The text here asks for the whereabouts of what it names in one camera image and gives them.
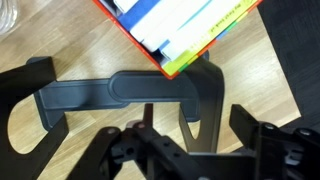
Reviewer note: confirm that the blue book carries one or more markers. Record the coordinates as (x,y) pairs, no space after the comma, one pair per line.
(140,15)

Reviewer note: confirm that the colourful cardboard book box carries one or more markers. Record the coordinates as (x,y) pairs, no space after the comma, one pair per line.
(186,54)

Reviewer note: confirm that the white book with teal stripe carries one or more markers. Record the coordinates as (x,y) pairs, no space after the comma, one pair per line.
(206,23)

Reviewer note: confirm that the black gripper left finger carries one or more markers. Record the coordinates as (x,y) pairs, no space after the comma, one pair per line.
(133,156)

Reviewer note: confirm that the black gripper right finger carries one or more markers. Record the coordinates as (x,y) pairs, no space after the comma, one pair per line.
(283,153)

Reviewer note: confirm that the large black metal bookend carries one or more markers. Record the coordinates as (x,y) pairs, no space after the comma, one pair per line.
(150,86)

